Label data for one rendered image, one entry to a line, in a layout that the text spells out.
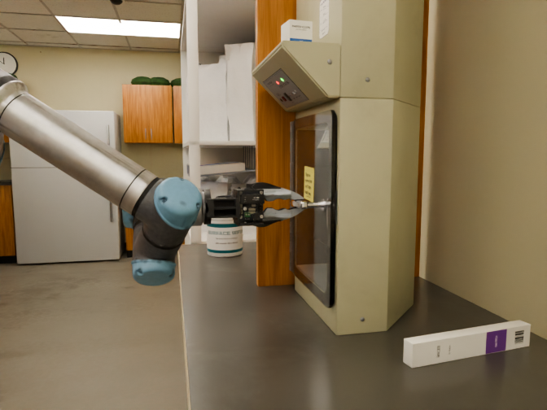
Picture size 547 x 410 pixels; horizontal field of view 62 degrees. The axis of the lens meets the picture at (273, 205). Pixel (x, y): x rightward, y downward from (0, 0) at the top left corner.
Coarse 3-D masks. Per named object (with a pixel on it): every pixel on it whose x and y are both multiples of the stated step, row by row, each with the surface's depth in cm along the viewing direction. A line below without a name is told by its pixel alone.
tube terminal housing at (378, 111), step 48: (336, 0) 87; (384, 0) 86; (384, 48) 87; (384, 96) 88; (384, 144) 89; (384, 192) 90; (336, 240) 90; (384, 240) 92; (336, 288) 91; (384, 288) 93
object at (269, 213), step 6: (264, 210) 97; (270, 210) 96; (276, 210) 96; (282, 210) 96; (288, 210) 97; (294, 210) 97; (300, 210) 97; (264, 216) 94; (270, 216) 94; (276, 216) 94; (282, 216) 92; (288, 216) 93
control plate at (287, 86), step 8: (280, 72) 95; (272, 80) 103; (280, 80) 99; (288, 80) 95; (272, 88) 109; (280, 88) 104; (288, 88) 99; (296, 88) 95; (280, 96) 109; (296, 96) 99; (304, 96) 95; (288, 104) 109
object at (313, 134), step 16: (320, 112) 94; (304, 128) 106; (320, 128) 94; (304, 144) 106; (320, 144) 95; (304, 160) 106; (320, 160) 95; (320, 176) 95; (320, 192) 95; (320, 208) 96; (304, 224) 107; (320, 224) 96; (304, 240) 108; (320, 240) 96; (304, 256) 108; (320, 256) 96; (304, 272) 108; (320, 272) 97; (320, 288) 97
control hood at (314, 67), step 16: (288, 48) 83; (304, 48) 84; (320, 48) 84; (336, 48) 85; (272, 64) 95; (288, 64) 88; (304, 64) 84; (320, 64) 85; (336, 64) 85; (256, 80) 114; (304, 80) 88; (320, 80) 85; (336, 80) 86; (272, 96) 115; (320, 96) 88; (336, 96) 86
